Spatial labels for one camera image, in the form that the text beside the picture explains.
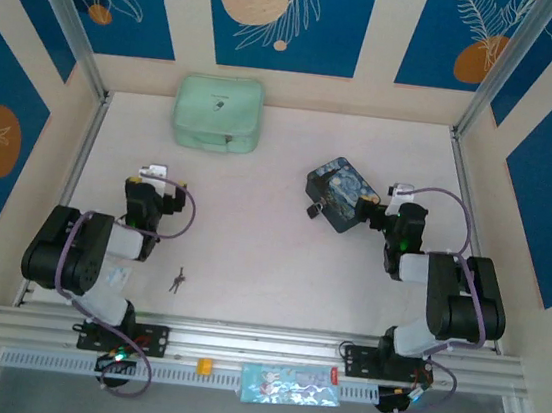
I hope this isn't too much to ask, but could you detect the dark box starry night lid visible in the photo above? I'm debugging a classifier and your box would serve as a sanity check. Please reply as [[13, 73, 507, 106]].
[[299, 152, 386, 239]]

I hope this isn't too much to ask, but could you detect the small silver key bunch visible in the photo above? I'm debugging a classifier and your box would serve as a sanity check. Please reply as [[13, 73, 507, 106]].
[[168, 264, 189, 297]]

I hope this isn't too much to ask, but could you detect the small black padlock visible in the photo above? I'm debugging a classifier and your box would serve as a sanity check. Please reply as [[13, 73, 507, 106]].
[[305, 197, 327, 221]]

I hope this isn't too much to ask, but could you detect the mint green zipper pouch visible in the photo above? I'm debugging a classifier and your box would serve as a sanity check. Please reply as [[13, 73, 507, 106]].
[[168, 70, 267, 158]]

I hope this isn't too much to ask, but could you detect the blue panel white flower drawing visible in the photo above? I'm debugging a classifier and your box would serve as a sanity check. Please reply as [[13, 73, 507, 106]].
[[38, 0, 183, 64]]

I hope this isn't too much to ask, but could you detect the black controller board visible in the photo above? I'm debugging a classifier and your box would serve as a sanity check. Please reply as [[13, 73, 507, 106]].
[[93, 349, 139, 378], [374, 383, 425, 413]]

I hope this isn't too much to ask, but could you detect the blue panel orange circle feather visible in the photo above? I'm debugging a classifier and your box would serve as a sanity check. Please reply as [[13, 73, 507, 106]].
[[394, 0, 539, 101]]

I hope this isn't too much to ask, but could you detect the blue panel large peach circle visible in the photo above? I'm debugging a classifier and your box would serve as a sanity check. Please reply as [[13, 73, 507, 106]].
[[194, 0, 381, 84]]

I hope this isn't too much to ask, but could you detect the patterned blue tissue pack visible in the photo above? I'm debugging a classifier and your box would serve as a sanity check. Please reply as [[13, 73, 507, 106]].
[[236, 356, 346, 413]]

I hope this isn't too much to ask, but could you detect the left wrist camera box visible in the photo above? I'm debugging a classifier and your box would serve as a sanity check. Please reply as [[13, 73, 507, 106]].
[[136, 161, 171, 189]]

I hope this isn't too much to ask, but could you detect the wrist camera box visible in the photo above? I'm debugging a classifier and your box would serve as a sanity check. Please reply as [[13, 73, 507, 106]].
[[386, 180, 417, 207], [136, 161, 171, 189]]

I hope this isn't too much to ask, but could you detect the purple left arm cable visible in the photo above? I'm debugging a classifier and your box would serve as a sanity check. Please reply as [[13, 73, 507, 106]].
[[42, 166, 203, 403]]

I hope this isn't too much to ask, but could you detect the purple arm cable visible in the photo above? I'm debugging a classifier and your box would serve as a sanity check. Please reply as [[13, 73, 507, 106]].
[[371, 182, 505, 413], [42, 166, 203, 403]]

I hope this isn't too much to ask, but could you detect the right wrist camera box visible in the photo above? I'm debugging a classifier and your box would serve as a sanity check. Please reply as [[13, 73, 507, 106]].
[[386, 180, 417, 207]]

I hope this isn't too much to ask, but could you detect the aluminium side rail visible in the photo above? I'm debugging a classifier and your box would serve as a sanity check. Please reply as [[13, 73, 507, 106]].
[[14, 86, 113, 315], [424, 129, 530, 356]]

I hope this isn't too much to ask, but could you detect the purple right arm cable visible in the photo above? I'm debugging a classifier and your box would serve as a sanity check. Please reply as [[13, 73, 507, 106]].
[[371, 182, 505, 413]]

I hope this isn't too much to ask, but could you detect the aluminium corner post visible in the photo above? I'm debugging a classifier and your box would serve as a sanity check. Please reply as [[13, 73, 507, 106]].
[[5, 0, 124, 105], [450, 0, 552, 149]]

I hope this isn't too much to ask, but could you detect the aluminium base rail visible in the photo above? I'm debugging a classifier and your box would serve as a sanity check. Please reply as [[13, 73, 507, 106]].
[[0, 291, 529, 410]]

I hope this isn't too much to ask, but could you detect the white slotted cable duct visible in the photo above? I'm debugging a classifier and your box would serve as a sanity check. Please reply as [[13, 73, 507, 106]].
[[0, 338, 381, 412]]

